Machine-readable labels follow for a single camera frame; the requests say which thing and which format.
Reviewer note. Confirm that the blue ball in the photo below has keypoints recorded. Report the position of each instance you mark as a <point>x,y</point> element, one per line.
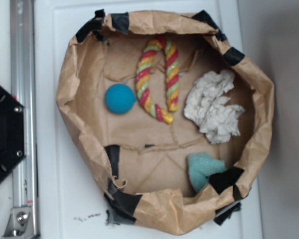
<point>119,99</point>

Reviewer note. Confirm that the brown paper bag bin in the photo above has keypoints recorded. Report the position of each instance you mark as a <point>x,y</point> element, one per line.
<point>139,163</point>

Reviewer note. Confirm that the aluminium extrusion rail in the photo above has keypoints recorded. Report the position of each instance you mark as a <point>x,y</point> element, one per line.
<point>23,222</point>

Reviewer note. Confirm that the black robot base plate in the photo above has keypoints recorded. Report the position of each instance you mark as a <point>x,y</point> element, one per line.
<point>11,133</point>

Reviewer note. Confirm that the crumpled white cloth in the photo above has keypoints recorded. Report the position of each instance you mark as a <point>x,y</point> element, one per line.
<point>206,105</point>

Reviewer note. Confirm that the light blue cloth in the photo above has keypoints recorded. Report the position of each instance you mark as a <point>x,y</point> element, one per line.
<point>200,167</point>

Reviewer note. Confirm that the multicolour twisted rope toy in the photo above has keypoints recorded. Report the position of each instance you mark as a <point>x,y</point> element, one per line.
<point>172,85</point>

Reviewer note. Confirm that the white tray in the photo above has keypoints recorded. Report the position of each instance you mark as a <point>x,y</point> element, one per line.
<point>71,205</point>

